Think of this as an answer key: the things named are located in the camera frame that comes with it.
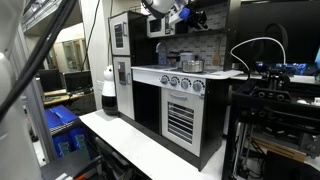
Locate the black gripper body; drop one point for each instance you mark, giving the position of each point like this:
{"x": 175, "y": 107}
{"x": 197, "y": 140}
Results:
{"x": 197, "y": 20}

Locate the steel pot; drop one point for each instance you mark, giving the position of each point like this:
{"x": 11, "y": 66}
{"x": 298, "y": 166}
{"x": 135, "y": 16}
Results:
{"x": 192, "y": 66}

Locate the grey toy coffee maker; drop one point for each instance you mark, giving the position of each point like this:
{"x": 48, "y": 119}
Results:
{"x": 185, "y": 56}

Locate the toy microwave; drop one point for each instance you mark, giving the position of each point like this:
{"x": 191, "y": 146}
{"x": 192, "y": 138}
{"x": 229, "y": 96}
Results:
{"x": 159, "y": 27}

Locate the wooden spatula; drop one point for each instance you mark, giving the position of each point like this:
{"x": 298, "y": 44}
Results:
{"x": 216, "y": 57}

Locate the toy kitchen playset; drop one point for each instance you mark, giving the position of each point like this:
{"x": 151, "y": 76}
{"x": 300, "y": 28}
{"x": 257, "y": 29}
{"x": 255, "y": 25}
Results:
{"x": 184, "y": 112}

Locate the white and black robot speaker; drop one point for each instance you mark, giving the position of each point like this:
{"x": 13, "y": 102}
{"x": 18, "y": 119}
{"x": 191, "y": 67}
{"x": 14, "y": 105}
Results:
{"x": 109, "y": 100}

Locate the black computer monitor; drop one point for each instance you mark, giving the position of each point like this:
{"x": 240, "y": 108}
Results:
{"x": 77, "y": 81}

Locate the blue storage box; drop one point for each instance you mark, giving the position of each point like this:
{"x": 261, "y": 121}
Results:
{"x": 58, "y": 116}

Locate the aluminium frame post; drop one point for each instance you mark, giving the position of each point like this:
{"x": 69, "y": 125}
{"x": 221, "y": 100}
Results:
{"x": 34, "y": 105}

